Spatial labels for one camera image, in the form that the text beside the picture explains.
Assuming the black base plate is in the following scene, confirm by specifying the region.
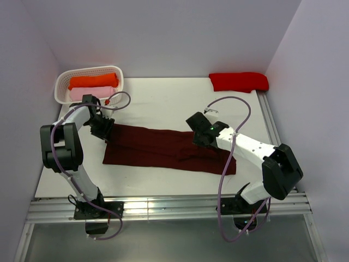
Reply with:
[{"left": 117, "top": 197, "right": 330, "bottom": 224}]
[
  {"left": 216, "top": 196, "right": 268, "bottom": 216},
  {"left": 74, "top": 201, "right": 124, "bottom": 220}
]

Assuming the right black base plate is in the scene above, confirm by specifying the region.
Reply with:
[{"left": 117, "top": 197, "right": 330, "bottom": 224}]
[{"left": 216, "top": 196, "right": 268, "bottom": 216}]

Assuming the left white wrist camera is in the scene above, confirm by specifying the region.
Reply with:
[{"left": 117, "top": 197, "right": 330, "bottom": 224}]
[{"left": 100, "top": 106, "right": 118, "bottom": 118}]

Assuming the aluminium side rail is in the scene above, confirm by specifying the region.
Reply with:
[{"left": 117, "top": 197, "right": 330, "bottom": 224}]
[{"left": 257, "top": 91, "right": 281, "bottom": 146}]

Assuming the orange rolled t-shirt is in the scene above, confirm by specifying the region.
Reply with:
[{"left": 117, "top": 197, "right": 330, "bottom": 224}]
[{"left": 68, "top": 73, "right": 119, "bottom": 91}]

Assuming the dark red t-shirt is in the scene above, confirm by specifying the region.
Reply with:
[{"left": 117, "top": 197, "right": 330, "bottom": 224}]
[{"left": 103, "top": 124, "right": 230, "bottom": 175}]

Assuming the white plastic basket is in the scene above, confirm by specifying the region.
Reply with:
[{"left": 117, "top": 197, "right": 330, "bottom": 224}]
[{"left": 55, "top": 65, "right": 124, "bottom": 105}]

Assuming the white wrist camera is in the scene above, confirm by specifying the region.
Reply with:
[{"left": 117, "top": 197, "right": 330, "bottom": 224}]
[
  {"left": 203, "top": 108, "right": 219, "bottom": 123},
  {"left": 100, "top": 106, "right": 118, "bottom": 118}
]

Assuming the aluminium front rail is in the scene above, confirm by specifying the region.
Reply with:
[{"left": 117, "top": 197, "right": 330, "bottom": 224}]
[{"left": 25, "top": 192, "right": 312, "bottom": 224}]

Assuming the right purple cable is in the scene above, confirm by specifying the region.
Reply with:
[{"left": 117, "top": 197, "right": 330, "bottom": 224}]
[{"left": 206, "top": 96, "right": 272, "bottom": 243}]

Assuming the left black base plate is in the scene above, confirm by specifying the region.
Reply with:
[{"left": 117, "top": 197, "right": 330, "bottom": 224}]
[{"left": 74, "top": 201, "right": 124, "bottom": 220}]

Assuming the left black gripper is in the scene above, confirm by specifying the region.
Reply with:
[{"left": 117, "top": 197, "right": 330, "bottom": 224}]
[{"left": 86, "top": 114, "right": 115, "bottom": 142}]

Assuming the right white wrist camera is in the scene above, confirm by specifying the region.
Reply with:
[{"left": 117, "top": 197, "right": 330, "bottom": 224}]
[{"left": 203, "top": 108, "right": 219, "bottom": 123}]

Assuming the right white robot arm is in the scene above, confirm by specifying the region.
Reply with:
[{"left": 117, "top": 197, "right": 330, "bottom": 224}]
[{"left": 186, "top": 112, "right": 303, "bottom": 215}]

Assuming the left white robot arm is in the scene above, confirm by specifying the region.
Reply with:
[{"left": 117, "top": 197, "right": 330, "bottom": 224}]
[{"left": 40, "top": 94, "right": 119, "bottom": 219}]

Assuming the pink rolled t-shirt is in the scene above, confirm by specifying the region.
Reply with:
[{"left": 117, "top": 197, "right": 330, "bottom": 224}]
[{"left": 69, "top": 86, "right": 116, "bottom": 102}]

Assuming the bright red folded t-shirt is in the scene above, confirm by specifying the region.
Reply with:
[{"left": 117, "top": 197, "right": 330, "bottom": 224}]
[{"left": 209, "top": 72, "right": 269, "bottom": 93}]

